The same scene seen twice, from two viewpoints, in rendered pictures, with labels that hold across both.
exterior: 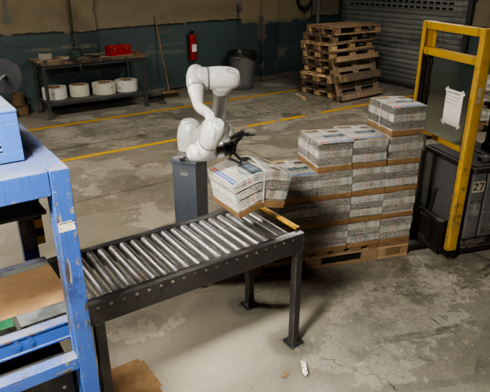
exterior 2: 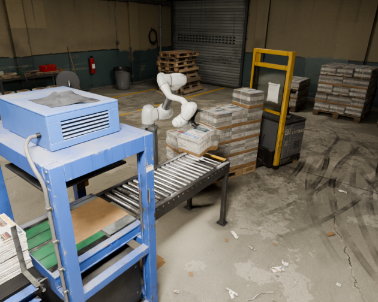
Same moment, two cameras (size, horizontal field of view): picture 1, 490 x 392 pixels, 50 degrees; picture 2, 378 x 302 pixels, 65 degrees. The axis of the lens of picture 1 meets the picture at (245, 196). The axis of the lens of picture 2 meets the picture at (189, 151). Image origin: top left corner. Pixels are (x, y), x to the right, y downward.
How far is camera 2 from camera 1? 0.96 m
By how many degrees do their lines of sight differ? 16
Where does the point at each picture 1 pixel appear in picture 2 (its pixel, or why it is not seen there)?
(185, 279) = (183, 194)
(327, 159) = (220, 123)
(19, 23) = not seen: outside the picture
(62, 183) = (149, 142)
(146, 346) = not seen: hidden behind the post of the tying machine
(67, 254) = (149, 185)
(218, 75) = (176, 78)
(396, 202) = (251, 143)
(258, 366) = (210, 238)
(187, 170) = not seen: hidden behind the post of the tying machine
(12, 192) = (127, 150)
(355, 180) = (232, 133)
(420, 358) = (285, 219)
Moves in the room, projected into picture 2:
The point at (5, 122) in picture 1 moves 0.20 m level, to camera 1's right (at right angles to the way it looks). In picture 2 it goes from (112, 108) to (146, 106)
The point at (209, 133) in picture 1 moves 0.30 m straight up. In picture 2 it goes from (189, 110) to (190, 76)
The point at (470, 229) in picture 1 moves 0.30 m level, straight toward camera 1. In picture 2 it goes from (284, 153) to (286, 161)
